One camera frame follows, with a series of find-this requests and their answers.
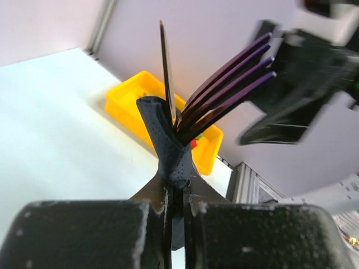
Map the aluminium frame rail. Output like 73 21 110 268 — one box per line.
225 162 284 204

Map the purple fork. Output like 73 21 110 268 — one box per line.
176 32 277 145

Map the gold knife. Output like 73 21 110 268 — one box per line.
159 20 177 127

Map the right corner aluminium post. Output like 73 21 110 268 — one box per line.
86 0 118 56

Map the yellow plastic bin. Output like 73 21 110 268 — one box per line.
105 71 224 175

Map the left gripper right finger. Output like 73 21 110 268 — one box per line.
183 171 352 268

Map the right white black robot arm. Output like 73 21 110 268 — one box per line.
237 1 358 145

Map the green rolled napkin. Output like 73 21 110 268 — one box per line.
195 133 203 140

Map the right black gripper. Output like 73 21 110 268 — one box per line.
238 20 358 145

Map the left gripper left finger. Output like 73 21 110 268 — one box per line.
1 175 173 268

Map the red rolled napkin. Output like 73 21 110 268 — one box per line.
191 140 197 149

